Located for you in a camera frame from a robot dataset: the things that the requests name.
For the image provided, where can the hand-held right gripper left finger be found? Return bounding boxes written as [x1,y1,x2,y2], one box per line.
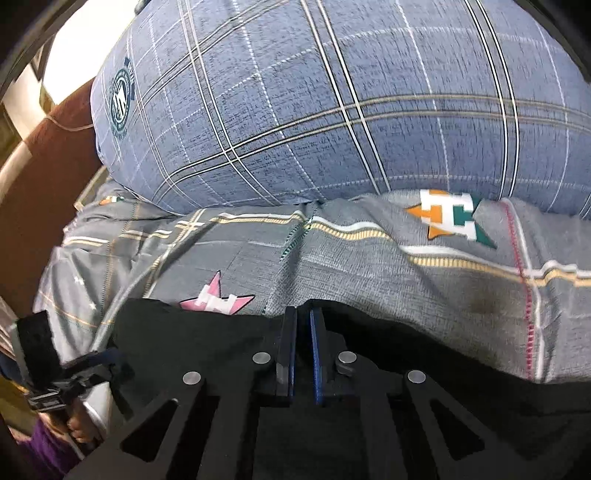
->
[65,306,297,480]

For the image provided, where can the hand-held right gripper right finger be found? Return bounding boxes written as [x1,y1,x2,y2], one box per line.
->
[308,300,527,480]

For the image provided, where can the black pants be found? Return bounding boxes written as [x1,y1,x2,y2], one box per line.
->
[95,298,591,480]

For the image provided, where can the person's left forearm purple sleeve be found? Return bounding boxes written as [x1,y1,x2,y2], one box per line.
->
[18,413,80,477]

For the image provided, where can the person's left hand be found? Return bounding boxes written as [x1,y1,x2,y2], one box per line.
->
[67,402,100,446]

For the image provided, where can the grey star print bed sheet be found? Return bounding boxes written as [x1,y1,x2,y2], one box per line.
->
[32,182,591,384]

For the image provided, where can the brown velvet headboard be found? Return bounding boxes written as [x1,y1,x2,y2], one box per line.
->
[0,78,109,315]

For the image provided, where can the blue plaid quilt bundle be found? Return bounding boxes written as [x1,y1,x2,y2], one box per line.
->
[90,0,591,217]

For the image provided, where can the thin white string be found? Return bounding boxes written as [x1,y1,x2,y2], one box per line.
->
[46,115,95,134]

